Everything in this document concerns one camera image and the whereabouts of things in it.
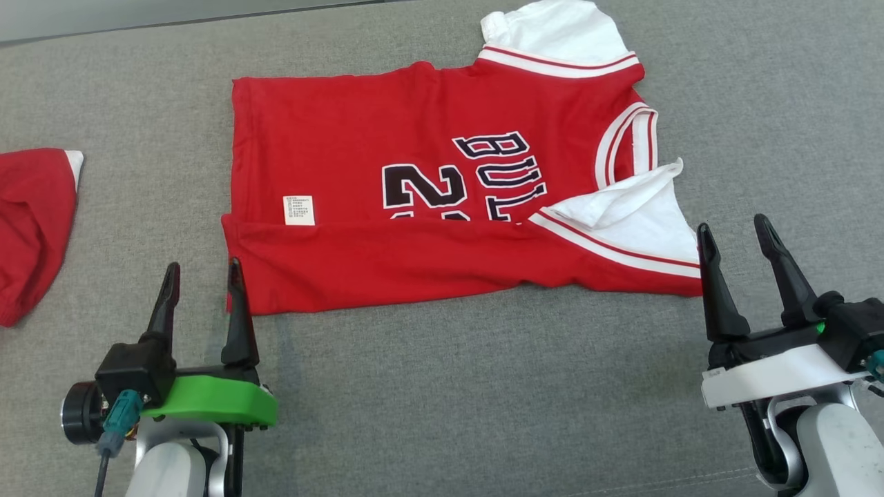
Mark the right black wrist camera box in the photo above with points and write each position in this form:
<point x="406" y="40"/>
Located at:
<point x="856" y="331"/>

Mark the left black wrist camera box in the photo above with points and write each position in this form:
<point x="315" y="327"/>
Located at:
<point x="135" y="369"/>

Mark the red number 23 jersey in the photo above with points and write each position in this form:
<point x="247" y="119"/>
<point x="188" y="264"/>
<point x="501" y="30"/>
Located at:
<point x="387" y="124"/>

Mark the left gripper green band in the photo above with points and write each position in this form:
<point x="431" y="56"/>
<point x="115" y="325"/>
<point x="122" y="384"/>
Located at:
<point x="207" y="400"/>

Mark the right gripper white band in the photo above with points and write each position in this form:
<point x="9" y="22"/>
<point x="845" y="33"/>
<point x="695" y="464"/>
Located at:
<point x="766" y="379"/>

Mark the red shorts white trim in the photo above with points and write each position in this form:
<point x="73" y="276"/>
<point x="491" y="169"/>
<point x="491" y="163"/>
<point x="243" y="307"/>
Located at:
<point x="34" y="221"/>

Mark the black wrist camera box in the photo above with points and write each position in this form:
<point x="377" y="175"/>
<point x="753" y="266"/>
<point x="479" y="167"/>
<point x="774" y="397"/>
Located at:
<point x="856" y="331"/>
<point x="135" y="369"/>

